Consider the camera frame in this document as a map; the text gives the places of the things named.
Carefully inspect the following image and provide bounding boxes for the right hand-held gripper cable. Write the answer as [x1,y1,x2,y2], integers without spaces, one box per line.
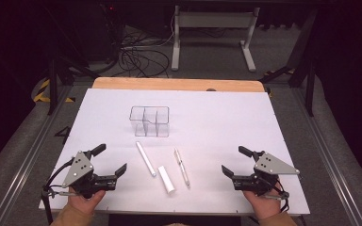
[275,178,290,213]

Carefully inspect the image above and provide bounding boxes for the white pen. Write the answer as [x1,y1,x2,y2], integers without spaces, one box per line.
[135,140,157,178]

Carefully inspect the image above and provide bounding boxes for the silver pen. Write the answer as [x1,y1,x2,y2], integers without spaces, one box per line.
[173,148,191,189]

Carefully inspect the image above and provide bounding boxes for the left hand-held gripper cable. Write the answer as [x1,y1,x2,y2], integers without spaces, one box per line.
[41,158,76,225]

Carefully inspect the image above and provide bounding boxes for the wooden table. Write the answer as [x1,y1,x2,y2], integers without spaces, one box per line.
[91,76,266,93]

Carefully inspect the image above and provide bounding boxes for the tangle of black floor cables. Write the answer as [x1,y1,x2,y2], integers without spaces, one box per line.
[111,18,175,78]

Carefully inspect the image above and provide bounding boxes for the hand-held gripper cable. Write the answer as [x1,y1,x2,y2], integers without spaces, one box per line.
[275,178,290,213]
[41,158,76,225]

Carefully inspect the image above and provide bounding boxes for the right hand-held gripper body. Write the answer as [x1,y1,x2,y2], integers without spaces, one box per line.
[232,151,301,197]

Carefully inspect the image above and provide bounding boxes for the person's left hand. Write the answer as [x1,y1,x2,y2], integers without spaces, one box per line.
[67,186,107,215]

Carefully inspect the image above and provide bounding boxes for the black metal stand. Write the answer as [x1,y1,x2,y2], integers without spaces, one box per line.
[258,8,319,117]
[41,6,100,116]

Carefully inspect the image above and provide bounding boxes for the person's right hand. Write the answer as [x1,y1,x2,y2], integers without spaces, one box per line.
[243,182,282,220]

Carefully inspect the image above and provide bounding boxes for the white eraser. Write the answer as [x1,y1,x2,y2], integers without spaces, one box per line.
[157,165,176,195]

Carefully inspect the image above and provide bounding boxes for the black equipment rack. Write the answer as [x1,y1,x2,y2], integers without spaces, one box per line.
[84,0,123,62]

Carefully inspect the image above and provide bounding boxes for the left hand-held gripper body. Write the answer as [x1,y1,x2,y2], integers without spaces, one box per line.
[61,150,119,200]

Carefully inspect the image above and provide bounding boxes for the aluminium floor rail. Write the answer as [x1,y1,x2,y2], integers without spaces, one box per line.
[0,84,74,226]
[290,88,362,226]

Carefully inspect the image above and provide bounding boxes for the clear plastic pen organizer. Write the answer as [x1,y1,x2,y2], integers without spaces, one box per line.
[129,105,171,138]

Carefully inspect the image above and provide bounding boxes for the white metal stand frame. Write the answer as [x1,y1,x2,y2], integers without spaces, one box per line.
[170,5,261,73]

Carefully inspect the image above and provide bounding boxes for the yellow black hazard tape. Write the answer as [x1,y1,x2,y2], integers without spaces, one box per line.
[32,78,75,104]

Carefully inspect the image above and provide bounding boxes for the white paper mat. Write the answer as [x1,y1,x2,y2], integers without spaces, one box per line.
[38,88,311,217]

